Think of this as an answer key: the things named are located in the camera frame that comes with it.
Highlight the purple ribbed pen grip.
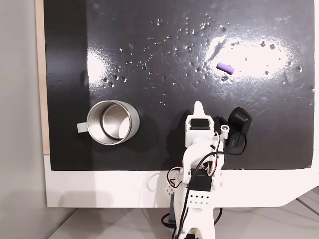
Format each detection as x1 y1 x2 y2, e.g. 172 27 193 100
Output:
216 62 235 75

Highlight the black glossy table mat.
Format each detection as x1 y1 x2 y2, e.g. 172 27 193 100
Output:
43 0 315 172

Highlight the light wooden board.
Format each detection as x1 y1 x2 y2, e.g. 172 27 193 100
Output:
34 0 51 155

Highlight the black oval camera box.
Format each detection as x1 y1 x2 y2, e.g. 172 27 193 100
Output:
225 107 253 152

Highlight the stainless steel cup with handle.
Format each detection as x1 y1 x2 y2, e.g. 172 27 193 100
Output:
76 100 141 145

